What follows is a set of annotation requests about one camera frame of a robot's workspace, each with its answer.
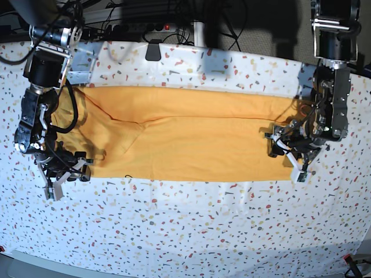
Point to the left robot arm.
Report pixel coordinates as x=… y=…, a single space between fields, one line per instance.
x=335 y=28

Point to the white vertical post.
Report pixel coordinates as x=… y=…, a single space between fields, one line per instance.
x=199 y=34

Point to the orange T-shirt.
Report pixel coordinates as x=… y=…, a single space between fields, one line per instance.
x=180 y=135

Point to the red clamp bottom right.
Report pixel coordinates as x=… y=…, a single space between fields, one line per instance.
x=353 y=270

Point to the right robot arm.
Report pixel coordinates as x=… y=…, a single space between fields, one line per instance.
x=55 y=30

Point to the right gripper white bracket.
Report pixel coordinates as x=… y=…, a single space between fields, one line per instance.
x=56 y=170

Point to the black power strip red switch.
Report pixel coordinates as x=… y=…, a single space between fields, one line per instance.
x=166 y=28

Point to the black table clamp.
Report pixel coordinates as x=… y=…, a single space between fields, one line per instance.
x=153 y=50

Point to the terrazzo patterned tablecloth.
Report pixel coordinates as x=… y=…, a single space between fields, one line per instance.
x=143 y=228

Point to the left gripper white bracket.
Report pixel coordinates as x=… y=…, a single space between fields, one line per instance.
x=294 y=142

